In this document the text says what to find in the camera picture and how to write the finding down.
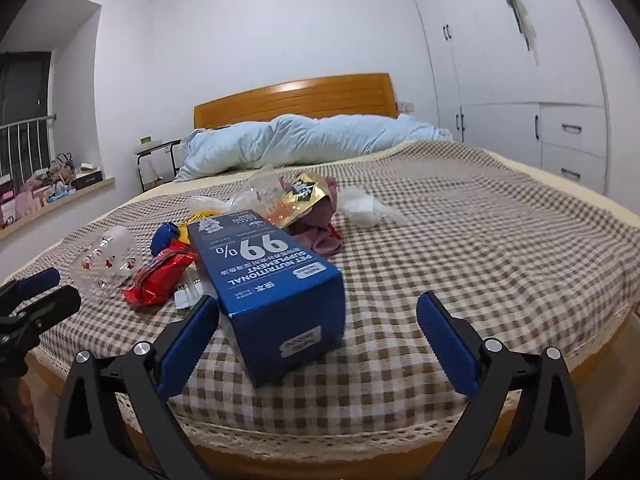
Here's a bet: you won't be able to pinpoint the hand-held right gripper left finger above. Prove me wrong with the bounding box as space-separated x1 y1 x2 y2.
51 296 220 480

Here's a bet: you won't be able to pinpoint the white stick sachets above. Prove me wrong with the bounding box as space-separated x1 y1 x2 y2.
174 267 217 318

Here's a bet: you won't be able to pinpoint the gold snack packet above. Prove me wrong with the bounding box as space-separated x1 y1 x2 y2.
235 165 335 230

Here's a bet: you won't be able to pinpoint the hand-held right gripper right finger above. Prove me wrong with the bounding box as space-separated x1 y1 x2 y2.
416 294 586 480

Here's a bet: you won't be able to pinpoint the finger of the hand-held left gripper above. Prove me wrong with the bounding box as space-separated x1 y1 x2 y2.
0 267 61 306
0 286 82 348

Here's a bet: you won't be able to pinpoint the blue and white round toy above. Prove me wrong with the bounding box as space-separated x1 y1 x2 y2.
150 222 181 256

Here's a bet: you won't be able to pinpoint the hanging white ornament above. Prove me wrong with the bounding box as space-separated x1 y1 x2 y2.
502 0 541 67

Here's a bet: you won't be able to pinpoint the black box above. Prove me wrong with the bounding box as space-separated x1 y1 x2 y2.
72 167 105 191

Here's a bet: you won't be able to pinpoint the white wardrobe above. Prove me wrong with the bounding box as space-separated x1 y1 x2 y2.
400 0 611 196

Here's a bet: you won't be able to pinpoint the metal window railing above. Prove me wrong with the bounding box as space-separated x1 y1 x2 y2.
0 115 55 191

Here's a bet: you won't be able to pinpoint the black frame bedside table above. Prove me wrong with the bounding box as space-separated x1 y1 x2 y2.
134 137 182 192

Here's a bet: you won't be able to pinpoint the pile of boxes and bags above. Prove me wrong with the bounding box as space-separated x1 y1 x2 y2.
0 152 76 231

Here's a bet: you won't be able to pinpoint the purple cloth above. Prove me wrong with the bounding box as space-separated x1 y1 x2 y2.
280 175 346 256

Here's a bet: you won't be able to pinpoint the clear plastic bag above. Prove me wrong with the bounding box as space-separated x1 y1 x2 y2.
186 195 238 217

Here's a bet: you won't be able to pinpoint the wooden bed frame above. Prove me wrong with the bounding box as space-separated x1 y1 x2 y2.
25 73 633 480

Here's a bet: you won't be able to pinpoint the red snack packet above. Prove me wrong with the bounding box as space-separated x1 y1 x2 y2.
121 240 198 307

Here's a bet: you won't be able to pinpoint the dark window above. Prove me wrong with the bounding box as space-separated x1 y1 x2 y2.
0 51 53 186

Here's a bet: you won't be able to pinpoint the light blue duvet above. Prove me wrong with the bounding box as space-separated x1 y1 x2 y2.
174 114 453 183

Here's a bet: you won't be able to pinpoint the white tissue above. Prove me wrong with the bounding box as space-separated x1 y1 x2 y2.
340 185 410 229

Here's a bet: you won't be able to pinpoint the clear plastic bottle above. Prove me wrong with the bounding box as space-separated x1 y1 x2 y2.
69 225 138 301

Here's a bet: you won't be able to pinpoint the blue cardboard box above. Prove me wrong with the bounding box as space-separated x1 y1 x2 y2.
186 208 347 388

